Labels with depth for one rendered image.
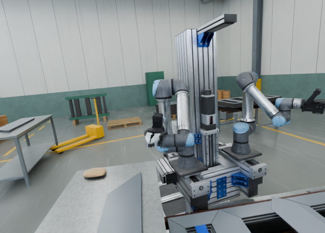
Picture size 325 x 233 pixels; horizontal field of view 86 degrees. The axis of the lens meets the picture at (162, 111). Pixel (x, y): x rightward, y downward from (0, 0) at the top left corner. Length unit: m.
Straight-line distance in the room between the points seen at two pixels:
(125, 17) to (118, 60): 2.37
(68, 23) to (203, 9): 7.82
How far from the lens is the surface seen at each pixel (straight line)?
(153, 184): 1.17
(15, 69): 11.11
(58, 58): 10.62
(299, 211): 1.44
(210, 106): 1.39
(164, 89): 1.17
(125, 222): 0.95
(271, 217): 1.38
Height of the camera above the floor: 1.71
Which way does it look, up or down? 12 degrees down
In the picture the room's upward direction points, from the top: 5 degrees counter-clockwise
